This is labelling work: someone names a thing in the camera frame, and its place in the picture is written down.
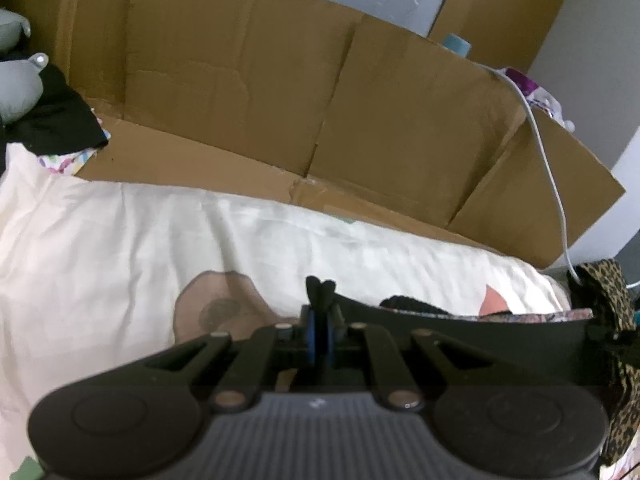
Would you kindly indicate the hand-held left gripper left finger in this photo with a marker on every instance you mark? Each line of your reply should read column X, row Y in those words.
column 312, row 340

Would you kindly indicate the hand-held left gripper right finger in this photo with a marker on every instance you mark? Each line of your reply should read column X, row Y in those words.
column 327, row 340

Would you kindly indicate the black jacket with patterned lining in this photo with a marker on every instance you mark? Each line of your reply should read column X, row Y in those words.
column 450, row 332

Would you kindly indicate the cream bear printed blanket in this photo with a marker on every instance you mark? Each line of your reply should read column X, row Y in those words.
column 125, row 260

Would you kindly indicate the brown cardboard sheet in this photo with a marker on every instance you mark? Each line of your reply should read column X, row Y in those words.
column 225, row 85

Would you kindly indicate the leopard print cloth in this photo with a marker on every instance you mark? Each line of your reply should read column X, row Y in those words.
column 612, row 285

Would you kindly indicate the colourful printed white cloth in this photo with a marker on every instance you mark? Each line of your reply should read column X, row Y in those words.
column 65, row 162

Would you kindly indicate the purple white packet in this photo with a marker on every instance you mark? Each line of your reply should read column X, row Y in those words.
column 530, row 85

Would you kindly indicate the black cloth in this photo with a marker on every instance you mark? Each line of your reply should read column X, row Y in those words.
column 60, row 120

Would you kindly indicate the brown cardboard box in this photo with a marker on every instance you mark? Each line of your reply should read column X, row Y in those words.
column 500, row 5

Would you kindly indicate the grey neck pillow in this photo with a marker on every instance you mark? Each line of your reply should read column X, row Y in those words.
column 20, row 85

